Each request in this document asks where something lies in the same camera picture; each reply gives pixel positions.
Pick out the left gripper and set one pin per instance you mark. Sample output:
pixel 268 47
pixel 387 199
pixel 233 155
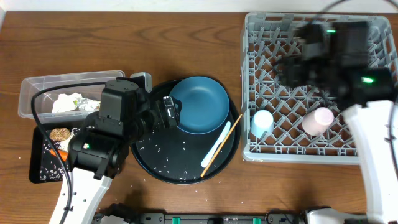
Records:
pixel 165 121

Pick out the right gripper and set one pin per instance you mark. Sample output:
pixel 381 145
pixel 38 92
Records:
pixel 286 71

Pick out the dark blue plate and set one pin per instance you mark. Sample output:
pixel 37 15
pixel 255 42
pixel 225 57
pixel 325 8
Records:
pixel 205 104

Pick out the pink cup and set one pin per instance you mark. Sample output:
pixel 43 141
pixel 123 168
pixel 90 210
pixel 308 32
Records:
pixel 318 121

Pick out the white plastic knife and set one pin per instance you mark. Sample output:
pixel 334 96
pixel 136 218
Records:
pixel 220 139

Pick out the light blue cup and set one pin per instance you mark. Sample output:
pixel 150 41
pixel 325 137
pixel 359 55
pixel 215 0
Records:
pixel 262 124

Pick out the wooden chopstick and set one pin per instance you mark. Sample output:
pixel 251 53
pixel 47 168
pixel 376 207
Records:
pixel 220 146

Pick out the foil wrapper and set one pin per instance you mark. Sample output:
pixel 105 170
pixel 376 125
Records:
pixel 86 104

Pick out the white tissue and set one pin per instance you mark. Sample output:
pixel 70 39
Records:
pixel 66 103

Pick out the brown walnut shell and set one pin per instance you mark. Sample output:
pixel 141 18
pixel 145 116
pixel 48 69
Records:
pixel 59 134

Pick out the orange carrot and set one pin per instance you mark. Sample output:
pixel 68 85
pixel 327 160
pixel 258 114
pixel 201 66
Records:
pixel 62 153

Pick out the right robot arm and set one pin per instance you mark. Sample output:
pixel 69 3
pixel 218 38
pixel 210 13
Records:
pixel 337 59

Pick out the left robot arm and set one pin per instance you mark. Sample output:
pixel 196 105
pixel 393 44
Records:
pixel 97 152

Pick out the grey dishwasher rack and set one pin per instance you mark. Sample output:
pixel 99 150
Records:
pixel 267 37

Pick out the round black tray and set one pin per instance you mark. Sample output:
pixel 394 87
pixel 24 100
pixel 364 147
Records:
pixel 174 156

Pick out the clear plastic bin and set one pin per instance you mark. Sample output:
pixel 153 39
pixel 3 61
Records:
pixel 44 103

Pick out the black rectangular tray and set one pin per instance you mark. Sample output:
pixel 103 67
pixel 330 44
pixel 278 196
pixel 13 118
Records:
pixel 36 152

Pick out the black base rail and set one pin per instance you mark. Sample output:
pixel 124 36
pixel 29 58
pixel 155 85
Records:
pixel 160 218

